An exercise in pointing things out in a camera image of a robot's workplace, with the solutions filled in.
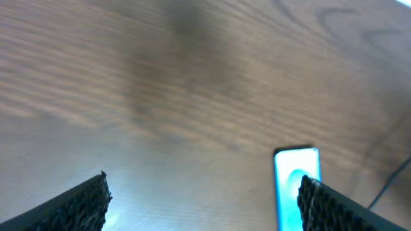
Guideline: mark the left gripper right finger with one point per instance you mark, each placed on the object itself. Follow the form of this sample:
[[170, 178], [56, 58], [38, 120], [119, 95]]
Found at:
[[324, 209]]

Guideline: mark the blue Galaxy smartphone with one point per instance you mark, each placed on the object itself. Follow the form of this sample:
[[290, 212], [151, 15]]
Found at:
[[291, 163]]

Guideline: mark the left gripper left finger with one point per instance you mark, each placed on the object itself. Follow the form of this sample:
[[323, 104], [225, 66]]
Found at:
[[82, 208]]

